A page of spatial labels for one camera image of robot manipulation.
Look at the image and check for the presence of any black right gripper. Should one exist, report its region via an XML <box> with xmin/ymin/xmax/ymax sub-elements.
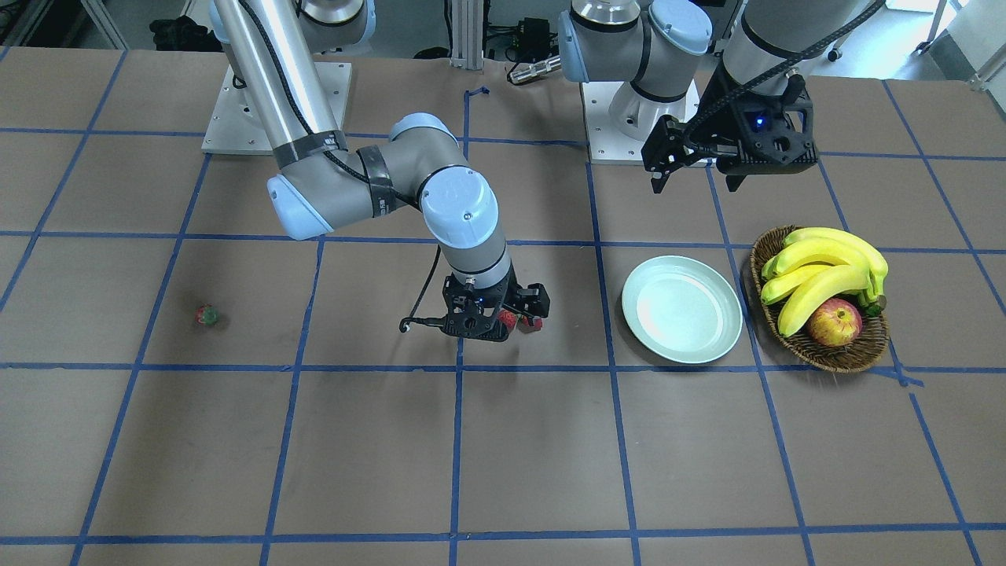
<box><xmin>442</xmin><ymin>267</ymin><xmax>550</xmax><ymax>343</ymax></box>

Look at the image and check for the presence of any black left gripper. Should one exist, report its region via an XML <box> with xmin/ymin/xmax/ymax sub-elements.
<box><xmin>641</xmin><ymin>74</ymin><xmax>818</xmax><ymax>194</ymax></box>

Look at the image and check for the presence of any red strawberry with green top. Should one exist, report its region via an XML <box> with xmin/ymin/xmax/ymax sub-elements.
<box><xmin>195</xmin><ymin>304</ymin><xmax>220</xmax><ymax>327</ymax></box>

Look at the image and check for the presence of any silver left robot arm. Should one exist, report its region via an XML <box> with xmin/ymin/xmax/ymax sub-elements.
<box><xmin>557</xmin><ymin>1</ymin><xmax>883</xmax><ymax>193</ymax></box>

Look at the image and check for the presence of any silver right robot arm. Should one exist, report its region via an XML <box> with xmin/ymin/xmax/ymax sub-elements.
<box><xmin>211</xmin><ymin>1</ymin><xmax>550</xmax><ymax>343</ymax></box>

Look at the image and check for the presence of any pale green plate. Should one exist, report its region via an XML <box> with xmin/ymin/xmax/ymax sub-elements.
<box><xmin>621</xmin><ymin>255</ymin><xmax>743</xmax><ymax>365</ymax></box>

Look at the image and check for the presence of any yellow banana bunch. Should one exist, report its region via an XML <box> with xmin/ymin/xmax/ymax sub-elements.
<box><xmin>755</xmin><ymin>226</ymin><xmax>890</xmax><ymax>337</ymax></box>

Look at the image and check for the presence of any red yellow apple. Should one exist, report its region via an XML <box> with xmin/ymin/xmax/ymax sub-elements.
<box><xmin>805</xmin><ymin>298</ymin><xmax>863</xmax><ymax>347</ymax></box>

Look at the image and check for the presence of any woven wicker basket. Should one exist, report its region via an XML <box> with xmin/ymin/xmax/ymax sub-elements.
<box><xmin>743</xmin><ymin>225</ymin><xmax>890</xmax><ymax>373</ymax></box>

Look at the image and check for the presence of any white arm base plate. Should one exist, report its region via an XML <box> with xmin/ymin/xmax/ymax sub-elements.
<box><xmin>581</xmin><ymin>80</ymin><xmax>700</xmax><ymax>166</ymax></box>
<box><xmin>201</xmin><ymin>63</ymin><xmax>353</xmax><ymax>156</ymax></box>

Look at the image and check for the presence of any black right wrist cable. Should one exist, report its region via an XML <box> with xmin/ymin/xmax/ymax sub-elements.
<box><xmin>399</xmin><ymin>244</ymin><xmax>449</xmax><ymax>334</ymax></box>

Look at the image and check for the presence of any aluminium frame post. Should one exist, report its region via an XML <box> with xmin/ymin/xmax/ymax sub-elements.
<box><xmin>446</xmin><ymin>1</ymin><xmax>485</xmax><ymax>72</ymax></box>

